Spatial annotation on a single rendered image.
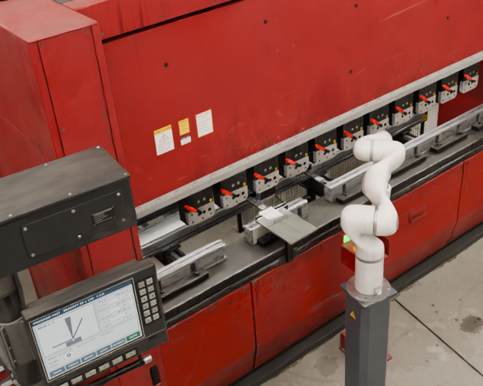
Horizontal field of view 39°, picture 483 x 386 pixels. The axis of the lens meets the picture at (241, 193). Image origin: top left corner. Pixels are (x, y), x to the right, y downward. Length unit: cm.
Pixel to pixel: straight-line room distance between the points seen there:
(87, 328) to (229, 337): 138
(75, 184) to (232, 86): 113
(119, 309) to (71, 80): 78
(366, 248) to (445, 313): 169
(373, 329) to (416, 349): 113
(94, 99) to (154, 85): 43
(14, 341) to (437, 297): 292
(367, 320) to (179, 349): 94
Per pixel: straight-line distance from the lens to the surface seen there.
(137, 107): 281
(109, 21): 264
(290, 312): 384
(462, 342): 434
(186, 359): 350
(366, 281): 299
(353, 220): 281
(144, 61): 277
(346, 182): 387
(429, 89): 413
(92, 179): 216
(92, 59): 242
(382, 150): 307
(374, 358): 328
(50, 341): 233
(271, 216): 353
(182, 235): 359
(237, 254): 350
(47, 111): 239
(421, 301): 457
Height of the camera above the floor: 301
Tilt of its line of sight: 33 degrees down
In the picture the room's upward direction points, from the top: 5 degrees counter-clockwise
